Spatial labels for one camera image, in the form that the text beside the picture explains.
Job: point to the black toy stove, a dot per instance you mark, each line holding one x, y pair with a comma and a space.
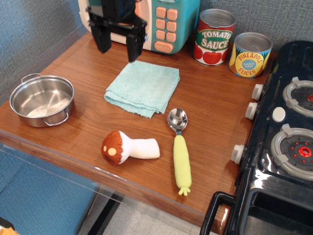
274, 184

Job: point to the teal toy microwave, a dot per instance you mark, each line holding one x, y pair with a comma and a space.
169, 23

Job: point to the white stove knob bottom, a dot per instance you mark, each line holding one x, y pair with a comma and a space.
237, 153

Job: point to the white stove knob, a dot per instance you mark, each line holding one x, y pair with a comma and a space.
237, 153
251, 110
256, 94

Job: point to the light blue cloth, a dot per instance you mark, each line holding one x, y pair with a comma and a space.
143, 88

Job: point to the stainless steel pot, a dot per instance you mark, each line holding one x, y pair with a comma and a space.
43, 100

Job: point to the plush brown mushroom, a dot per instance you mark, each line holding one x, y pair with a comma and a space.
117, 147

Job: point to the pineapple slices can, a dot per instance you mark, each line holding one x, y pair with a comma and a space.
250, 54

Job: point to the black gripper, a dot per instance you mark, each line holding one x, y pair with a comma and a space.
119, 17

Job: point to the white stove knob middle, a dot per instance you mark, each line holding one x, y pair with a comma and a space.
251, 110

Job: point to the tomato sauce can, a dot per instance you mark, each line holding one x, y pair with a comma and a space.
215, 30

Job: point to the white stove knob top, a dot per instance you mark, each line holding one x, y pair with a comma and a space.
256, 94

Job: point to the spoon with yellow handle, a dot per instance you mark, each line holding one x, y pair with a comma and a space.
177, 120

